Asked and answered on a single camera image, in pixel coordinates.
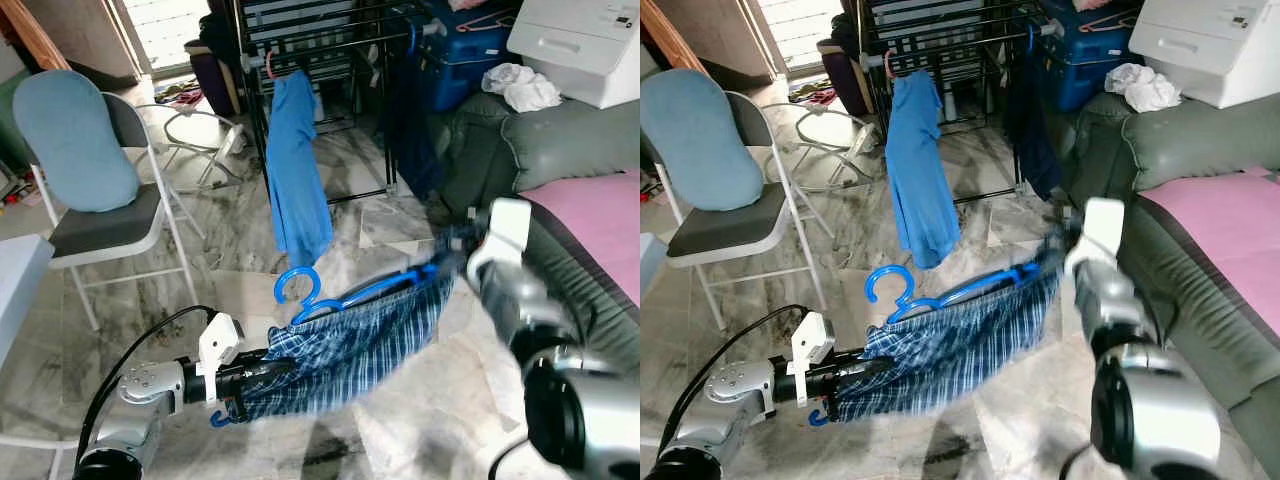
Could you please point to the white appliance with panel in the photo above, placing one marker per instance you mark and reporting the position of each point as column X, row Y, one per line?
column 1210, row 50
column 585, row 50

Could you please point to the white crumpled cloth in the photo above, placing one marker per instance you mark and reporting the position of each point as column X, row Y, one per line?
column 1143, row 88
column 522, row 88

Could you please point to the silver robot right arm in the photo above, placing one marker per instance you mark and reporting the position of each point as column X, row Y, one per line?
column 580, row 400
column 1160, row 410

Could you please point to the dark purple bin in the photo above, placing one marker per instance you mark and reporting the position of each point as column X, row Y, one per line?
column 845, row 78
column 212, row 80

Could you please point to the dark blue garment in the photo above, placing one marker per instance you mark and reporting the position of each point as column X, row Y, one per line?
column 1035, row 130
column 412, row 130

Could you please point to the blue plastic storage box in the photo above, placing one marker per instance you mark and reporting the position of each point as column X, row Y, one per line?
column 470, row 60
column 1085, row 60

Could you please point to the blue towel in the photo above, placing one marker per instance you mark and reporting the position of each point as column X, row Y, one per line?
column 298, row 170
column 922, row 170

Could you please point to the blue seat cushion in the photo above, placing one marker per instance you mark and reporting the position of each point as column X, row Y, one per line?
column 75, row 140
column 700, row 140

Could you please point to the brown wooden board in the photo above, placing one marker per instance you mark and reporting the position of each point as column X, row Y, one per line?
column 668, row 30
column 30, row 30

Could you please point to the colourful floor cloth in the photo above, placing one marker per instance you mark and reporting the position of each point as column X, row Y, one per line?
column 812, row 95
column 180, row 95

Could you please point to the dark green cabinet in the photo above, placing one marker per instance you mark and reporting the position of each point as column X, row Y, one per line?
column 12, row 120

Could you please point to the white tubular metal frame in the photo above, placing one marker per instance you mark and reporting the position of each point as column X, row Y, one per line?
column 232, row 135
column 865, row 135

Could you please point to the blue plaid shirt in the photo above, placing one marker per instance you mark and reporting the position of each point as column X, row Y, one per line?
column 950, row 345
column 350, row 345

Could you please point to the blue plastic hanger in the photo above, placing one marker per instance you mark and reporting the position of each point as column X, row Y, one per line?
column 411, row 38
column 893, row 270
column 1032, row 38
column 300, row 272

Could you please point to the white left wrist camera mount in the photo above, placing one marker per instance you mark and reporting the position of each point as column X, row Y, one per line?
column 220, row 345
column 810, row 345

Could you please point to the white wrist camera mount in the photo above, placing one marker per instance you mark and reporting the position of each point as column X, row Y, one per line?
column 505, row 235
column 810, row 345
column 1100, row 230
column 220, row 345

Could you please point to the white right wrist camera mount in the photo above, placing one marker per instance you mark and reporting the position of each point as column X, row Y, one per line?
column 505, row 235
column 1100, row 230

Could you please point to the black drying rack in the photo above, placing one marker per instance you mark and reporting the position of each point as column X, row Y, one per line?
column 940, row 30
column 320, row 30

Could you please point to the pink sofa cover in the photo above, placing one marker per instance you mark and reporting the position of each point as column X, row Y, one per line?
column 600, row 225
column 1230, row 240

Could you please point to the grey metal folding chair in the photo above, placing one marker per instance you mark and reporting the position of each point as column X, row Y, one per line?
column 730, row 235
column 110, row 235

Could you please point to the white plastic folding table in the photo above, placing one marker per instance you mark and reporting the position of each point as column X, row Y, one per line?
column 650, row 265
column 20, row 290

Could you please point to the pink plastic hanger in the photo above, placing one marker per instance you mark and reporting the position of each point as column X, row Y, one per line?
column 890, row 64
column 270, row 65

